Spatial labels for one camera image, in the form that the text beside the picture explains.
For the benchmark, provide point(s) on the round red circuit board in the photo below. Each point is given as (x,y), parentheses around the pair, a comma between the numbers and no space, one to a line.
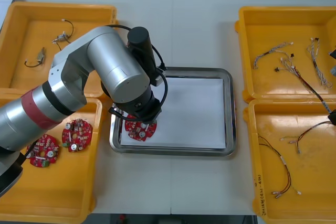
(43,155)
(78,136)
(135,130)

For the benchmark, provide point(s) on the white paper sheet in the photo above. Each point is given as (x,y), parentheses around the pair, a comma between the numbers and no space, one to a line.
(194,111)

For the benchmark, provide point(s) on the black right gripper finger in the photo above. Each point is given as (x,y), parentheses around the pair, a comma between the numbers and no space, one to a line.
(332,118)

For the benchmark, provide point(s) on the white harness with black connectors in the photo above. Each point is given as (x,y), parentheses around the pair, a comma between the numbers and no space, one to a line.
(288,66)

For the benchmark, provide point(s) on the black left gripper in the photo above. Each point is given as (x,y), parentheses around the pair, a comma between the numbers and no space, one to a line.
(147,111)

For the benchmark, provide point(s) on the yellow-orange plastic bin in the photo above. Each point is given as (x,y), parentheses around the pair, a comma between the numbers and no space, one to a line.
(52,190)
(309,171)
(288,24)
(31,77)

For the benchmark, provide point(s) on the steel tray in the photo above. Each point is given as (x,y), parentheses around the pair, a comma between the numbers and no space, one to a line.
(8,1)
(231,119)

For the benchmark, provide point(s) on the silver-grey left robot arm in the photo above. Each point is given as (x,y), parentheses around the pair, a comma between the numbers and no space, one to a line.
(115,61)

